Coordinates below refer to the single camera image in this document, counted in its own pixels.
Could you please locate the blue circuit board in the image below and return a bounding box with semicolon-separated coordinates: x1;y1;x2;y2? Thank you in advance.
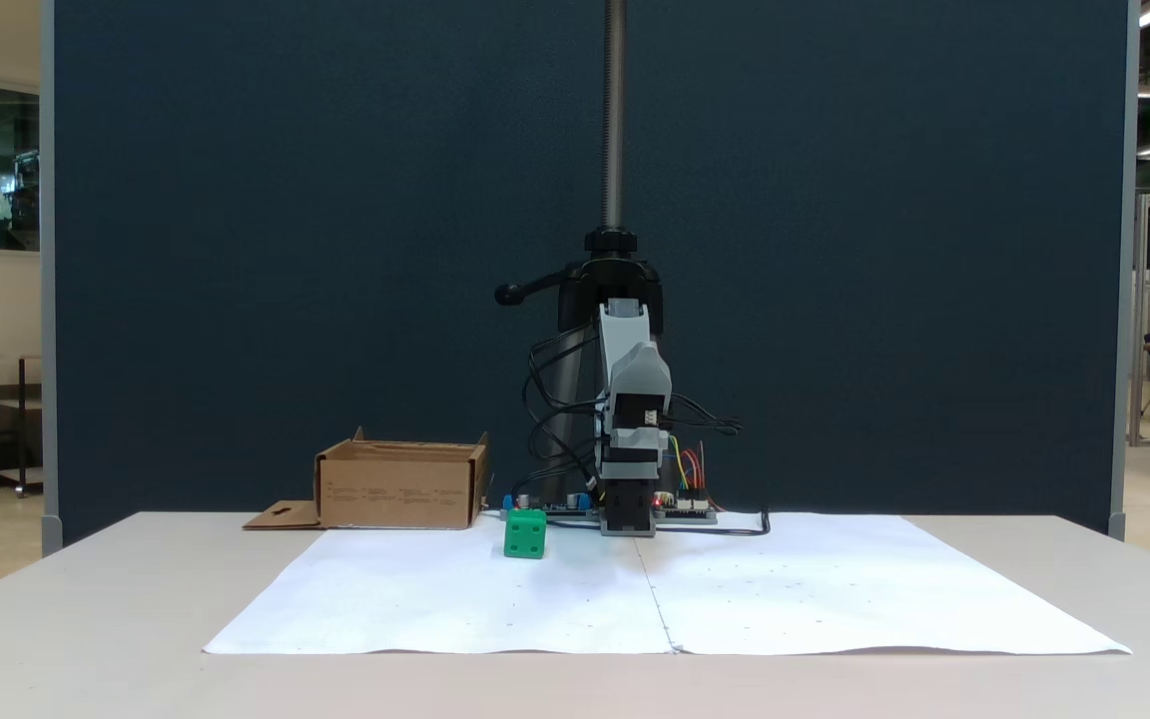
500;491;598;521

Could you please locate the black motor cable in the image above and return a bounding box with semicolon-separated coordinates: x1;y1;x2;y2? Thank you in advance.
670;393;743;438
523;333;604;500

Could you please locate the brown cardboard box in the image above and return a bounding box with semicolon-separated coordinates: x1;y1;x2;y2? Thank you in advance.
244;427;491;531

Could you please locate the framed wall window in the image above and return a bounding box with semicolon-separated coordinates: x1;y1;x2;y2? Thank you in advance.
0;72;43;264

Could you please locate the threaded metal pole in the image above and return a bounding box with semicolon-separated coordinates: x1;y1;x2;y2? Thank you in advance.
602;0;628;233

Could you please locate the circuit board with jumper wires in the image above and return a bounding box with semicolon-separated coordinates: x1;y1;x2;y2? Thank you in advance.
655;489;719;524

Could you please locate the white paper sheet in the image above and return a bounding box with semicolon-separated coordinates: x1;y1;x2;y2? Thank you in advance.
204;526;677;657
635;513;1133;657

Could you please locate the green die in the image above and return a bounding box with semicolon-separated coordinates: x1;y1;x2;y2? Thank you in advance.
504;510;547;559

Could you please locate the black power cable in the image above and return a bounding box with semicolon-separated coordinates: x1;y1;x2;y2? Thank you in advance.
655;508;772;538

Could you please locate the dark blue partition panel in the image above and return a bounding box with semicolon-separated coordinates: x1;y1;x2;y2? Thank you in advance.
41;0;1137;546

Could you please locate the dark shelf cart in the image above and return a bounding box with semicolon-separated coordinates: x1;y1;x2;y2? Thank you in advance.
0;354;44;498

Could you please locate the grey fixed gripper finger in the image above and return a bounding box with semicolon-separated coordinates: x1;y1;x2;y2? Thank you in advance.
615;343;673;393

